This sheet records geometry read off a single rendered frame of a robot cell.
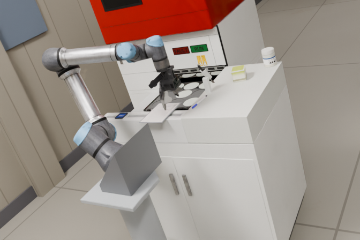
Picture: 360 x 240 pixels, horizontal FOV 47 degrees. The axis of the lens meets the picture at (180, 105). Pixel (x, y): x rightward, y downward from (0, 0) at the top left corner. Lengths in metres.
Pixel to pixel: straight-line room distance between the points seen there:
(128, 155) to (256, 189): 0.68
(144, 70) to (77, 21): 1.66
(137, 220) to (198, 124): 0.54
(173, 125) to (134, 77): 0.90
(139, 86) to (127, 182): 1.21
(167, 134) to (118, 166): 0.44
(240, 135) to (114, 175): 0.60
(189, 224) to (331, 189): 0.99
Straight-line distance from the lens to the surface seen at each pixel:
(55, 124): 4.10
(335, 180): 3.01
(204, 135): 2.04
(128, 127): 2.27
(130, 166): 1.85
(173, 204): 2.46
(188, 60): 2.64
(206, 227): 2.47
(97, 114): 2.08
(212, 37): 2.51
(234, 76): 2.26
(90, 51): 1.93
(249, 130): 1.93
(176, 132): 2.11
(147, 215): 2.03
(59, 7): 4.24
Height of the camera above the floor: 1.83
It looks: 23 degrees down
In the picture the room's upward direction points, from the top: 18 degrees counter-clockwise
